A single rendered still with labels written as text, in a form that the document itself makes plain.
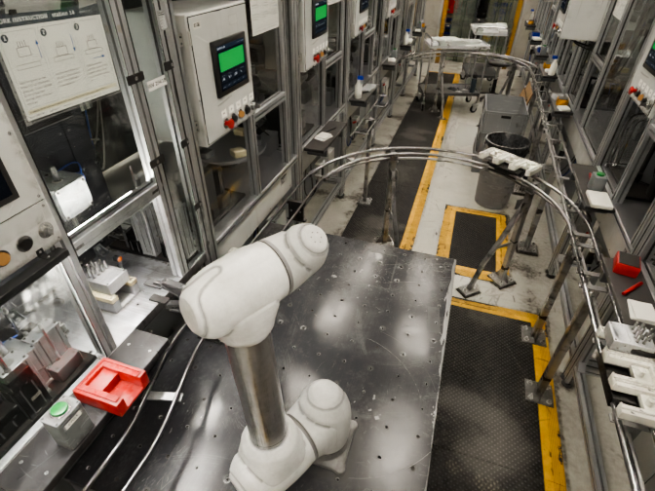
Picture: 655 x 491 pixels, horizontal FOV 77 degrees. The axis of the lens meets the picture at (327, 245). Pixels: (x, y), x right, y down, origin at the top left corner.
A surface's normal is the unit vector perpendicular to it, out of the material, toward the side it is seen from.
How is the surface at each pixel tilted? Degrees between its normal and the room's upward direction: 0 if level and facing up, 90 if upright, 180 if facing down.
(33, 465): 0
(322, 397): 7
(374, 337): 0
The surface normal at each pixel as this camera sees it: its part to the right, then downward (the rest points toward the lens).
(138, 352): 0.01, -0.80
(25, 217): 0.95, 0.20
